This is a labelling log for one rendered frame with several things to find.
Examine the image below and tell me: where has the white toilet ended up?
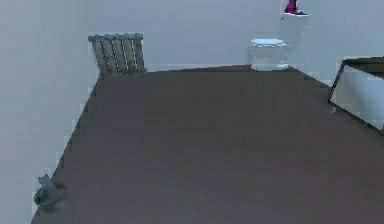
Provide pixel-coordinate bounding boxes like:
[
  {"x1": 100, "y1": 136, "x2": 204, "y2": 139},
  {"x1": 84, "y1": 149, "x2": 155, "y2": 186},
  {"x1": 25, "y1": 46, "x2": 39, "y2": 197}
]
[{"x1": 248, "y1": 12, "x2": 311, "y2": 72}]

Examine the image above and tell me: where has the magenta bottle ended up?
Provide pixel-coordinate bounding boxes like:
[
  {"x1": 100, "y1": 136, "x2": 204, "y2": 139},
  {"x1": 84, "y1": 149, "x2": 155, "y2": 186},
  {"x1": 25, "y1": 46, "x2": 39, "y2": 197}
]
[{"x1": 284, "y1": 0, "x2": 305, "y2": 16}]

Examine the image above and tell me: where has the grey wall radiator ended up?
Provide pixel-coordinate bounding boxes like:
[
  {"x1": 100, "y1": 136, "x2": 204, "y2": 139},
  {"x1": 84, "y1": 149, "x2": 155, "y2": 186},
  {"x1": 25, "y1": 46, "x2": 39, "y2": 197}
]
[{"x1": 87, "y1": 32, "x2": 148, "y2": 78}]

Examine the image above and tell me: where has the white cabinet with dark frame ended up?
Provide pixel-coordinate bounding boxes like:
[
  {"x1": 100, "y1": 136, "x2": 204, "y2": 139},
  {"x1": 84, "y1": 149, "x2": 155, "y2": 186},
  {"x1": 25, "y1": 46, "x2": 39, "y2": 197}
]
[{"x1": 327, "y1": 56, "x2": 384, "y2": 134}]

